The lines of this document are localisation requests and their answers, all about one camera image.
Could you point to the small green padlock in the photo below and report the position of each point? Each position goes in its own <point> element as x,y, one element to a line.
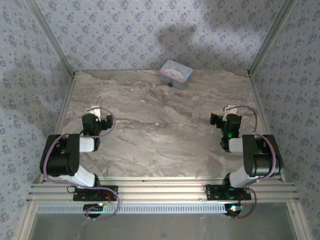
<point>170,83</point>

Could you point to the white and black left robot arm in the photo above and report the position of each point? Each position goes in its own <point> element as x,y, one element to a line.
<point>57,160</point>

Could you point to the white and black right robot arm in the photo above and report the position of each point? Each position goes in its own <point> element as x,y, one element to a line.
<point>260,160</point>

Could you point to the black controller board with LED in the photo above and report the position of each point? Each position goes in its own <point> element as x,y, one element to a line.
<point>93,208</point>
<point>233,208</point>

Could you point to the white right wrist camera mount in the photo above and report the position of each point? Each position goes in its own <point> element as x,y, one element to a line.
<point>231,110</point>

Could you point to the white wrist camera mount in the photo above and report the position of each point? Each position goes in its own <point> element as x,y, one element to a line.
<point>96,111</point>
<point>231,110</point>

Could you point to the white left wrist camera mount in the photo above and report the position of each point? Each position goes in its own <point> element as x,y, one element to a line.
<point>96,111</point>

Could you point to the aluminium table edge rail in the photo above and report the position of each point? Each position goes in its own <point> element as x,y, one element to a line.
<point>65,105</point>
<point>260,105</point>

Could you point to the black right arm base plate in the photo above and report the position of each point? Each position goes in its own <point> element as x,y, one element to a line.
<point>215,193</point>

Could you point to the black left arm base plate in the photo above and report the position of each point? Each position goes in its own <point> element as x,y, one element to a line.
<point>82,196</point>

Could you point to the aluminium frame post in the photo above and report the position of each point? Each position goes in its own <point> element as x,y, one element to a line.
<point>51,37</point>
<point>272,37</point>

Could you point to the aluminium mounting rail beam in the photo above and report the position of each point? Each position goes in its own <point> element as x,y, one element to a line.
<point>160,190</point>

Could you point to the short aluminium frame leg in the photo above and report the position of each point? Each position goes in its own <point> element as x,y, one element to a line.
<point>298,222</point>
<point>27,222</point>

